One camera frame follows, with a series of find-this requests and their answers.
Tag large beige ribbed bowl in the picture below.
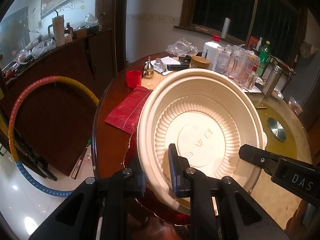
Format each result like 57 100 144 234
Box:
137 69 267 215

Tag gold glitter placemat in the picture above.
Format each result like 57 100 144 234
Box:
252 100 297 159

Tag round metal turntable disc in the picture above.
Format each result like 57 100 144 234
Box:
267 118 286 142

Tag gold pen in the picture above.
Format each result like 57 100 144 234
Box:
255 106 268 109

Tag clear plastic food container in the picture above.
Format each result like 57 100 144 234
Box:
287 97 303 116

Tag blue white plate with food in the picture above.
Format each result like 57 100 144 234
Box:
273 87 284 99

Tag stainless steel thermos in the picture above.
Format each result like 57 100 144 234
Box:
262 65 283 98

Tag dark wooden sideboard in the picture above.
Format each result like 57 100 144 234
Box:
1 29 115 176

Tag red plastic bag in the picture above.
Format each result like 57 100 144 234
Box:
105 85 152 134

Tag clear bag with liquor bottle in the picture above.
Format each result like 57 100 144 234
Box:
238 49 260 89

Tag clear glass mug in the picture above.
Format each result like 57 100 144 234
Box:
225 45 249 80

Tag white lotion tube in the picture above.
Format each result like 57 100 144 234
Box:
213 45 232 75

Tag green plastic soda bottle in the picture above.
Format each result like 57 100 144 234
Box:
256 41 270 76

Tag brown lid jar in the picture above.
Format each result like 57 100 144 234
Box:
189 56 210 69

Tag multicolour hula hoop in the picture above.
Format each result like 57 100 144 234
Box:
8 76 99 197

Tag white red liquor bottle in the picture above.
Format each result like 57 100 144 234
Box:
202 35 221 70

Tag red plastic cup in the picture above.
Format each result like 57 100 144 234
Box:
126 70 142 88

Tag golden pagoda ornament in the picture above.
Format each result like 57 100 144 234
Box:
143 57 154 79

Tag white tumbler with handle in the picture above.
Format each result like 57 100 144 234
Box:
47 15 65 47

